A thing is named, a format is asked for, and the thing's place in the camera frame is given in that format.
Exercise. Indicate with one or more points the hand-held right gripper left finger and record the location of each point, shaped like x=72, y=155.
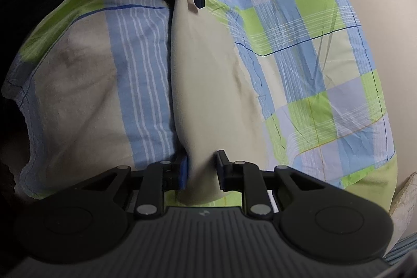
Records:
x=183, y=172

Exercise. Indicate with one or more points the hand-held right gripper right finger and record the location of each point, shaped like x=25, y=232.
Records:
x=221, y=172

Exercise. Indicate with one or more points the beige garment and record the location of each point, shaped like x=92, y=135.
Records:
x=205, y=76

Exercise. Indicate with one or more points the plaid blanket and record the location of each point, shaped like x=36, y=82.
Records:
x=309, y=46

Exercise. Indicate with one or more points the green sofa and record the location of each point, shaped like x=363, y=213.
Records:
x=371, y=183

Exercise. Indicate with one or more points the crumpled beige cloth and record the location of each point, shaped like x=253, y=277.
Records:
x=405, y=199

